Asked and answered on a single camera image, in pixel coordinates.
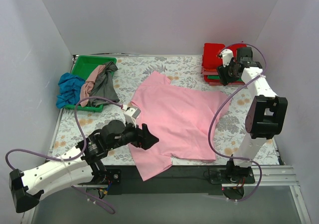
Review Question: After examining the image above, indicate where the green folded t-shirt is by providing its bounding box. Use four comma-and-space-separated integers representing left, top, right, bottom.
204, 75, 220, 82

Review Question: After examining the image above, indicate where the aluminium frame rail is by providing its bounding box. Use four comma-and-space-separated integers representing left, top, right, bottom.
22, 165, 311, 224

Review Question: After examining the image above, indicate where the red folded t-shirt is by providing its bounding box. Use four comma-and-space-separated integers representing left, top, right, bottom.
202, 43, 247, 69

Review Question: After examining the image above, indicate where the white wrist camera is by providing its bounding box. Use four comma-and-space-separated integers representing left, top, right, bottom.
122, 105, 141, 126
218, 49, 234, 67

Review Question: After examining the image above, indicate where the dusty pink t-shirt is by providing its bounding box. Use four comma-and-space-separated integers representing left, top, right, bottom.
80, 65, 106, 100

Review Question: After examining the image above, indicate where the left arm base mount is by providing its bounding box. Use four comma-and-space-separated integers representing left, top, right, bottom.
85, 169, 121, 199

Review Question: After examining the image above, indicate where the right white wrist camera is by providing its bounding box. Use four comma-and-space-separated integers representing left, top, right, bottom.
218, 49, 234, 67

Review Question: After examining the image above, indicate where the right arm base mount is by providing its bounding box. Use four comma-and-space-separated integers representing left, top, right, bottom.
203, 168, 255, 200

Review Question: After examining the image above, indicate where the blue t-shirt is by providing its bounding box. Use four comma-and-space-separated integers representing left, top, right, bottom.
56, 73, 85, 109

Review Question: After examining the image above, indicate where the green plastic bin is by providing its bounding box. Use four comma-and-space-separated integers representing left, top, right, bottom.
64, 55, 117, 112

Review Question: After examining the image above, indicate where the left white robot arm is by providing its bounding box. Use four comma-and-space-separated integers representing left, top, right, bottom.
9, 120, 159, 213

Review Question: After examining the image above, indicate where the grey t-shirt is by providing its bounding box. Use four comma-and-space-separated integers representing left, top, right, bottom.
90, 61, 120, 103

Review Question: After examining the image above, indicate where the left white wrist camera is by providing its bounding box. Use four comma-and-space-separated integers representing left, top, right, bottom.
122, 105, 141, 126

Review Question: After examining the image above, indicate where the floral table mat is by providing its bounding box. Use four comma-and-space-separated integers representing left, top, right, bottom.
48, 55, 252, 157

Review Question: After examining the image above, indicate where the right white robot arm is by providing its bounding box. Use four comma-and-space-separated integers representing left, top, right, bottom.
217, 47, 288, 182

